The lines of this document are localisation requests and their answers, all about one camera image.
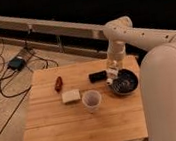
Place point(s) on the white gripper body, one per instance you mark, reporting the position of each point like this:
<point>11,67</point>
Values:
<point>114,64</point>

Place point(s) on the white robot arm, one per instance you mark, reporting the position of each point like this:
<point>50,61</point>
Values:
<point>157,73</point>

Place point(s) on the dark ceramic bowl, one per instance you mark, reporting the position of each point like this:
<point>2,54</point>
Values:
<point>125,83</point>

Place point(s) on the black rectangular block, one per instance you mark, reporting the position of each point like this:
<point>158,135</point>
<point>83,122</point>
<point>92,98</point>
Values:
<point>95,77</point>

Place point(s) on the white sponge block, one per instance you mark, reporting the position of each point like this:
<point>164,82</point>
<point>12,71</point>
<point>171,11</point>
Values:
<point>71,96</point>

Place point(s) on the wooden table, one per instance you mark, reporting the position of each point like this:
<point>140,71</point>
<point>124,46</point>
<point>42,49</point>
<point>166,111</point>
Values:
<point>48,119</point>

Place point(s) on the long metal rail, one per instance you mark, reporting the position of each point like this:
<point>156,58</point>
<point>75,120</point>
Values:
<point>80,30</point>

